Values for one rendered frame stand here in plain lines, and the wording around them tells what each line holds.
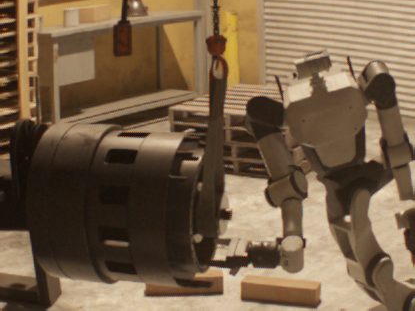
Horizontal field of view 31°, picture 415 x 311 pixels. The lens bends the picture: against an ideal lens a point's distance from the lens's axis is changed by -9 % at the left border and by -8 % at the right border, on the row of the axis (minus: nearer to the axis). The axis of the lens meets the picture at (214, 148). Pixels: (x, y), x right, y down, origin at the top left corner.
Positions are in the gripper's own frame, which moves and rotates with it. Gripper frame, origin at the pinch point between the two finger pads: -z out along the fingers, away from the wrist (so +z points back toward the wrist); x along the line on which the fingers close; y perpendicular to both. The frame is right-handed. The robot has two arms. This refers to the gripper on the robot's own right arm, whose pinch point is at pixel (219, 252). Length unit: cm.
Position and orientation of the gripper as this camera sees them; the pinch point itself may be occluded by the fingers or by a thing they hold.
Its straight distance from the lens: 251.9
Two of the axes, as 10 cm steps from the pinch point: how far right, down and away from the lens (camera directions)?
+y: -1.1, -8.3, -5.5
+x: 2.2, -5.5, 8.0
